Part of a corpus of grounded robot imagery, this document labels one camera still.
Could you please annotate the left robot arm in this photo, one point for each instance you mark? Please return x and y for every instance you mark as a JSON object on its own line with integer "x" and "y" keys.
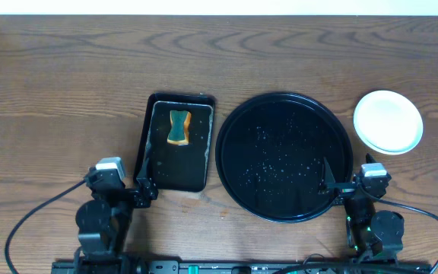
{"x": 103, "y": 222}

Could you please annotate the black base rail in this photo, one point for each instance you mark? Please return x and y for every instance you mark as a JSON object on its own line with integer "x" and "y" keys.
{"x": 175, "y": 267}

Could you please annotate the black rectangular water tray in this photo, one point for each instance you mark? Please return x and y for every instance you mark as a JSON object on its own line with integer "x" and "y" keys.
{"x": 176, "y": 167}

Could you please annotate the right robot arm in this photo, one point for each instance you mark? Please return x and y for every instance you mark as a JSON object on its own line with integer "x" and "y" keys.
{"x": 375, "y": 235}

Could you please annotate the orange green scrub sponge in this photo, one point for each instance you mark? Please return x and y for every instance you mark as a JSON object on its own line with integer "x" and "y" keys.
{"x": 179, "y": 131}

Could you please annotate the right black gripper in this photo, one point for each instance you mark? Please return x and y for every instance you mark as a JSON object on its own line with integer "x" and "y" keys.
{"x": 328, "y": 184}

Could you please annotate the light blue plate front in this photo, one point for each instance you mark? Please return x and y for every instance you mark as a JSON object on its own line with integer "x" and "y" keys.
{"x": 388, "y": 122}

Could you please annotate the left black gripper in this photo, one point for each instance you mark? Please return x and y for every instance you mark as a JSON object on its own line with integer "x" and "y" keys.
{"x": 144, "y": 195}

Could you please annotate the black round serving tray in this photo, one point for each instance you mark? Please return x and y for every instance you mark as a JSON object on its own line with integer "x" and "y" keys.
{"x": 271, "y": 153}

